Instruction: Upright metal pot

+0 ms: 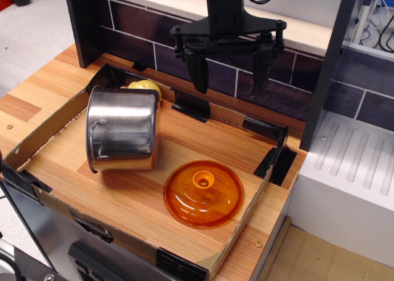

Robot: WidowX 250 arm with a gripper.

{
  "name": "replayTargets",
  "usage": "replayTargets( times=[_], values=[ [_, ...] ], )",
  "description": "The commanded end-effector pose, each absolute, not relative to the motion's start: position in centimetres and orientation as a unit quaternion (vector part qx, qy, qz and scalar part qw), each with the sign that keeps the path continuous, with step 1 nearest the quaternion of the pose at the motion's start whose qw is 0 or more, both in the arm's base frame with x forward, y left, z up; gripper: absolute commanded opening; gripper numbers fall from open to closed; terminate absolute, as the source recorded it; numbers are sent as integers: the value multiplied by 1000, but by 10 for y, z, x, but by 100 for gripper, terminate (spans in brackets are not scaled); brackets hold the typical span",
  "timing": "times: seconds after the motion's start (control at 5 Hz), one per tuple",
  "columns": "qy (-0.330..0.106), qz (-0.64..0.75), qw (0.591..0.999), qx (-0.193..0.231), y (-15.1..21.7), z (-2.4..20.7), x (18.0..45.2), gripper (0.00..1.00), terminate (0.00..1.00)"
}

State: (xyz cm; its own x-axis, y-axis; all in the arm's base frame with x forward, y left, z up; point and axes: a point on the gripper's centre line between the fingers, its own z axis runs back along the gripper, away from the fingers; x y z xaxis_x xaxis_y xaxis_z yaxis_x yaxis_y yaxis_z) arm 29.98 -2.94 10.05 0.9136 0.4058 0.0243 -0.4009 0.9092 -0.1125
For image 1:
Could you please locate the dark grey shelf frame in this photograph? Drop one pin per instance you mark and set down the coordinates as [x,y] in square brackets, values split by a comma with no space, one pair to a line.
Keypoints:
[89,42]

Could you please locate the orange plastic pot lid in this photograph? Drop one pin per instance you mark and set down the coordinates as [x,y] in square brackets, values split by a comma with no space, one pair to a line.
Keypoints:
[203,194]

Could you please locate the black oven front panel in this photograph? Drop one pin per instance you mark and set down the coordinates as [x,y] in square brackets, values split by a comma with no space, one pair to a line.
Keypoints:
[88,267]

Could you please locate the white drying rack sink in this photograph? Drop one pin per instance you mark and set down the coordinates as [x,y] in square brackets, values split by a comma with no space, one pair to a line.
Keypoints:
[344,190]

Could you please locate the shiny metal pot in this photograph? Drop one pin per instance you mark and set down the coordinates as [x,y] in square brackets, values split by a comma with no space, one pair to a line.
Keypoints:
[122,127]

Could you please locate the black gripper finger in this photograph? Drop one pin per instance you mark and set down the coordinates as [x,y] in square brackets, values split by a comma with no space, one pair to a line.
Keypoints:
[198,70]
[262,63]

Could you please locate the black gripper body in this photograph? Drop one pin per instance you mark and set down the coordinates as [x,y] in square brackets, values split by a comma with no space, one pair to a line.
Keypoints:
[229,30]

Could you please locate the yellow plastic toy food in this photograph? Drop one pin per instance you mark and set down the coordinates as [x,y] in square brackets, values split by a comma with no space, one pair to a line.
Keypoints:
[145,84]

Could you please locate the cardboard fence with black tape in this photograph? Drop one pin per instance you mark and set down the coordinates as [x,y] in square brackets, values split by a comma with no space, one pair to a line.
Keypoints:
[119,217]

